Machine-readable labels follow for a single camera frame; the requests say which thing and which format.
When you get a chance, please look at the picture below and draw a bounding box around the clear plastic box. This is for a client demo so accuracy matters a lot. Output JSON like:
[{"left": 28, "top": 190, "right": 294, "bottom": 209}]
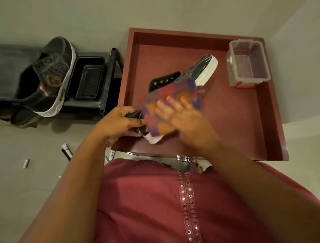
[{"left": 226, "top": 39, "right": 271, "bottom": 88}]

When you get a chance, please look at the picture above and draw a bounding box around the person's right forearm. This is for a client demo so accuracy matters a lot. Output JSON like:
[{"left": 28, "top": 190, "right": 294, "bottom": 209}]
[{"left": 201, "top": 141, "right": 320, "bottom": 243}]

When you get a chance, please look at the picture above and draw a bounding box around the dark grey sneaker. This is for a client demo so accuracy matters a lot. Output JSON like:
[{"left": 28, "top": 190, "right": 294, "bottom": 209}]
[
  {"left": 125, "top": 53, "right": 219, "bottom": 145},
  {"left": 16, "top": 36, "right": 77, "bottom": 117}
]

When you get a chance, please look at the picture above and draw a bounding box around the person's left forearm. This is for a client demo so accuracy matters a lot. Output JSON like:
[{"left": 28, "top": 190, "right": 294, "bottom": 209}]
[{"left": 19, "top": 133, "right": 112, "bottom": 243}]

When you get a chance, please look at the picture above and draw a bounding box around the person's right hand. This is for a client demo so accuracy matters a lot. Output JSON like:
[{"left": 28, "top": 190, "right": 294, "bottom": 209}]
[{"left": 155, "top": 96, "right": 220, "bottom": 156}]

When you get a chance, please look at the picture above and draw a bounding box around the olive brown sandal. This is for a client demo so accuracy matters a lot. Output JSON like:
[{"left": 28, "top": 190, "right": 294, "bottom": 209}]
[{"left": 10, "top": 108, "right": 43, "bottom": 129}]

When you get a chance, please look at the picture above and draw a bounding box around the red tray table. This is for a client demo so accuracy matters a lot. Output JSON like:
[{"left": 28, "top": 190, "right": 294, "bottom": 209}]
[{"left": 111, "top": 27, "right": 290, "bottom": 162}]

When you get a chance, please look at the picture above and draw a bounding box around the purple orange checked cloth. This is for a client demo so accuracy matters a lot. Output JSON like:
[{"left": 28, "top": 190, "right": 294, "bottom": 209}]
[{"left": 136, "top": 79, "right": 206, "bottom": 137}]

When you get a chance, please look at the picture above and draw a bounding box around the black plastic tray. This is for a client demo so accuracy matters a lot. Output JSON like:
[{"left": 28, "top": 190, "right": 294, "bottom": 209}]
[{"left": 66, "top": 56, "right": 106, "bottom": 101}]

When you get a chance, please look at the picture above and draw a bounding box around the black shoe rack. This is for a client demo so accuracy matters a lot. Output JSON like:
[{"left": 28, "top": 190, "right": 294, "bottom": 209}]
[{"left": 0, "top": 44, "right": 124, "bottom": 122}]

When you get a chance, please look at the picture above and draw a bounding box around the person's left hand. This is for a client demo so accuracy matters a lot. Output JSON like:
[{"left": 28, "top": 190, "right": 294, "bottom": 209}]
[{"left": 91, "top": 106, "right": 146, "bottom": 147}]

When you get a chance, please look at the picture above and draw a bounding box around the pink embroidered tunic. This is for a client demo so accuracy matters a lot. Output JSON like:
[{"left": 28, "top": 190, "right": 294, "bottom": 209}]
[{"left": 94, "top": 158, "right": 320, "bottom": 243}]

